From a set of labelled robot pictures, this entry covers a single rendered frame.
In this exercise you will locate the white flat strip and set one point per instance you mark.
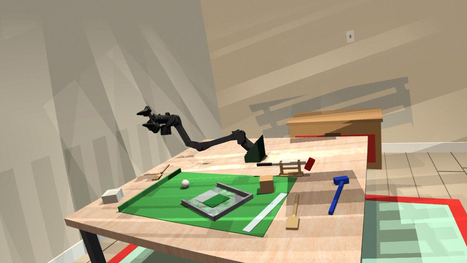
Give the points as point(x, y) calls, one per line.
point(264, 213)

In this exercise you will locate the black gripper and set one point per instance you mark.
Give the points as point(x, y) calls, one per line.
point(156, 120)

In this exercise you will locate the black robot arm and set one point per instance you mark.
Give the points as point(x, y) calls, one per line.
point(174, 120)

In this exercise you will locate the blue toy putter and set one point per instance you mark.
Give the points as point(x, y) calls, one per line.
point(338, 181)

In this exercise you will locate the white ball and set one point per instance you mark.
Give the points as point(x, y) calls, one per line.
point(185, 183)

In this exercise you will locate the green putting mat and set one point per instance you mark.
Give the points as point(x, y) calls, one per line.
point(164, 203)

